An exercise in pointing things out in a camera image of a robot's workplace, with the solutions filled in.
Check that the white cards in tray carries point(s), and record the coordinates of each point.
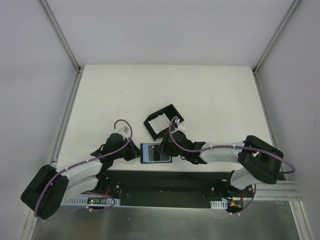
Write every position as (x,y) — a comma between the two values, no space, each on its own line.
(160,123)

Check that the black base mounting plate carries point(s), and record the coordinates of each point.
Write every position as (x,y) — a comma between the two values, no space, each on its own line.
(171,189)

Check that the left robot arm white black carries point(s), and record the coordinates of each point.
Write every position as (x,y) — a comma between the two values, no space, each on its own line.
(52,186)

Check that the aluminium front frame rail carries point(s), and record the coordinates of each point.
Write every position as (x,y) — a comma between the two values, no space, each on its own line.
(281,191)

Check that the left white cable duct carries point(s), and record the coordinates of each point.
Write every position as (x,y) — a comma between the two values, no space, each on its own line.
(94,201)

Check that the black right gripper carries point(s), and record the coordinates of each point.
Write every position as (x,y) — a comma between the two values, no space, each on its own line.
(166,144)

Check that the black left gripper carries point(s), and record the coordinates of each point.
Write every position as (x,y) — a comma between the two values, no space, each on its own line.
(131,151)

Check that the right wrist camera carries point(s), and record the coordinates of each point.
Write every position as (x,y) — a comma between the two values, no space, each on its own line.
(180,126)

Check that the aluminium frame post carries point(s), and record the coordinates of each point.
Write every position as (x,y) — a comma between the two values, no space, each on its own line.
(277,33)
(59,34)

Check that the black leather card holder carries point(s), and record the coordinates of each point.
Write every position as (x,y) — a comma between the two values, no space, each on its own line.
(152,161)

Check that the right white cable duct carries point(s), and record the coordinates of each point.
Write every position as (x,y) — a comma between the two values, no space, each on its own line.
(219,205)

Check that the right aluminium frame post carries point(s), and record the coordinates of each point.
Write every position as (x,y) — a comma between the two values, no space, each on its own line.
(277,33)

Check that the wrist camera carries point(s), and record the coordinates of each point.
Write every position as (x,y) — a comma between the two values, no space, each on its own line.
(180,126)
(125,131)

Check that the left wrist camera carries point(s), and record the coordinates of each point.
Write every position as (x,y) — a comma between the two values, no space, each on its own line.
(125,131)

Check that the left aluminium frame post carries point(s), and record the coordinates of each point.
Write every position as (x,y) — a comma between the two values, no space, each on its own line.
(59,34)

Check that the black plastic card tray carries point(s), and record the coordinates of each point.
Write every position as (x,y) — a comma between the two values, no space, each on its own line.
(170,112)

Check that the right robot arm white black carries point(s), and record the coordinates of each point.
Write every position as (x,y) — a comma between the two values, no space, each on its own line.
(260,162)

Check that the white cable duct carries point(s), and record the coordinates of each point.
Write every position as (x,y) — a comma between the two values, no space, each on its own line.
(219,205)
(94,201)

